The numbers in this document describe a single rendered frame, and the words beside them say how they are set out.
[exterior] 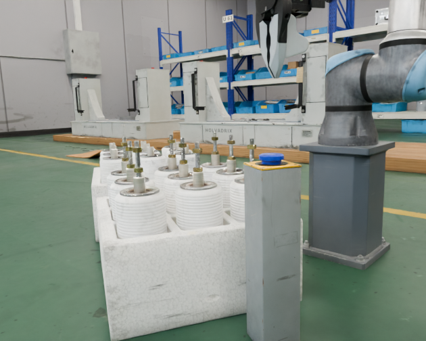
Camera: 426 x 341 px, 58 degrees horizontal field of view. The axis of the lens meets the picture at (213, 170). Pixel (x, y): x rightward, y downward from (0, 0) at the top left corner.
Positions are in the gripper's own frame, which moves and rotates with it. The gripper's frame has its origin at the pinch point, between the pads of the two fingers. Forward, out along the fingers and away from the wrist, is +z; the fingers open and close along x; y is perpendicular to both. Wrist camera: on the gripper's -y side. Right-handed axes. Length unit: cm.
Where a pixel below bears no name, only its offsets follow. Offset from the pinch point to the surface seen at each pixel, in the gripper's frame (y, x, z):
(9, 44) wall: -133, 659, -102
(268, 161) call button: -1.2, -1.2, 14.1
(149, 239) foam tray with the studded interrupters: -19.2, 10.1, 28.1
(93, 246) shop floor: -29, 61, 46
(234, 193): -0.4, 15.7, 23.1
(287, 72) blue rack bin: 263, 461, -38
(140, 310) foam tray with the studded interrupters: -21.6, 9.5, 41.1
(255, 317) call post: -3.7, -0.5, 40.9
